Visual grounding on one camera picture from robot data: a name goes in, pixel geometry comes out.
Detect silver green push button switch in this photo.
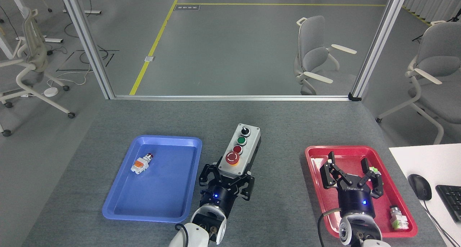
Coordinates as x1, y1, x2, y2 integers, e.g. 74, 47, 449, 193
389, 205, 410, 230

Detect white pleated curtain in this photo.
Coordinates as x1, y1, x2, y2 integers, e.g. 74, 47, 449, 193
402, 0, 461, 23

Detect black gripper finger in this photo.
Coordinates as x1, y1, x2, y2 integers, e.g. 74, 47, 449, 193
225, 171, 256, 201
356, 158, 384, 199
198, 162, 221, 188
319, 151, 347, 190

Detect white floor cable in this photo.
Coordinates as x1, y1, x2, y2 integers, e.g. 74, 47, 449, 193
47, 68, 95, 90

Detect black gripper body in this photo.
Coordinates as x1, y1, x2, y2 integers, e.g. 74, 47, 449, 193
337, 183, 376, 220
200, 184, 241, 219

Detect red plastic tray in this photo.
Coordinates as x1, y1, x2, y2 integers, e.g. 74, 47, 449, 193
305, 145, 419, 238

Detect grey office chair white frame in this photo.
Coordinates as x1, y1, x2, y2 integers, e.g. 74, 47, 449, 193
375, 21, 461, 145

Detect silver aluminium rail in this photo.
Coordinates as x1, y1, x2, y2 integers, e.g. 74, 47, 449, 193
113, 94, 352, 102

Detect white desk foot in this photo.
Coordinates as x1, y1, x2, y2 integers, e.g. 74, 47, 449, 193
63, 9, 102, 15
16, 37, 64, 44

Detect black computer mouse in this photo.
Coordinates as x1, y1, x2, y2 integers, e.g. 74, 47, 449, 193
408, 174, 432, 201

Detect blue plastic tray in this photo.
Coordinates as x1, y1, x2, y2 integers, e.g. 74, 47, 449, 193
102, 135, 203, 224

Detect grey office chair white armrests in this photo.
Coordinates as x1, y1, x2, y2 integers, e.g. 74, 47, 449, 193
293, 16, 357, 96

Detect black tripod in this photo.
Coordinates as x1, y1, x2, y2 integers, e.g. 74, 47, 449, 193
412, 14, 461, 42

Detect black floor cable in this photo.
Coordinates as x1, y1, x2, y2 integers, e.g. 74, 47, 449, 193
64, 0, 120, 65

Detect black keyboard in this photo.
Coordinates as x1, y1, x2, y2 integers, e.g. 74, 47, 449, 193
435, 184, 461, 223

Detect black mouse cable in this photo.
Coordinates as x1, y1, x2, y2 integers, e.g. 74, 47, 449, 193
421, 199, 458, 247

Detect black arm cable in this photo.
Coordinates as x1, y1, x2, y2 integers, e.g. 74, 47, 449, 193
174, 223, 192, 247

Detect white side table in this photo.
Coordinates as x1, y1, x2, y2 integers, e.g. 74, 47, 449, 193
388, 143, 461, 247

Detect white mesh office chair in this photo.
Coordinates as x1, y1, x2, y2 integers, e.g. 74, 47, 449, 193
0, 8, 76, 138

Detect orange red push button switch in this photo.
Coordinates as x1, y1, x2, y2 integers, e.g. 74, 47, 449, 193
130, 153, 155, 175

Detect grey control box with buttons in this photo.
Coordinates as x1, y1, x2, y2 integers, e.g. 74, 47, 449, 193
217, 123, 261, 179

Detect silver aluminium post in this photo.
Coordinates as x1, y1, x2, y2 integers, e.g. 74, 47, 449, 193
58, 0, 116, 100
349, 0, 411, 100

